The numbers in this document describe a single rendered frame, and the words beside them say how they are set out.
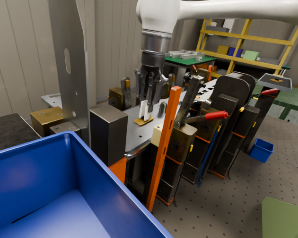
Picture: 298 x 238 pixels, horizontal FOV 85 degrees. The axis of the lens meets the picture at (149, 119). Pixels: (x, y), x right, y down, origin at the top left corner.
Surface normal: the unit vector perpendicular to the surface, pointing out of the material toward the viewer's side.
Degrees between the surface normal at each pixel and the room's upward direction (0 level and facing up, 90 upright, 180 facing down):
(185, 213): 0
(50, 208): 0
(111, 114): 0
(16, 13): 90
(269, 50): 90
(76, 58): 90
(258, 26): 90
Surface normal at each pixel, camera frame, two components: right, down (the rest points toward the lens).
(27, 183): 0.70, 0.43
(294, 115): -0.54, 0.34
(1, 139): 0.14, -0.87
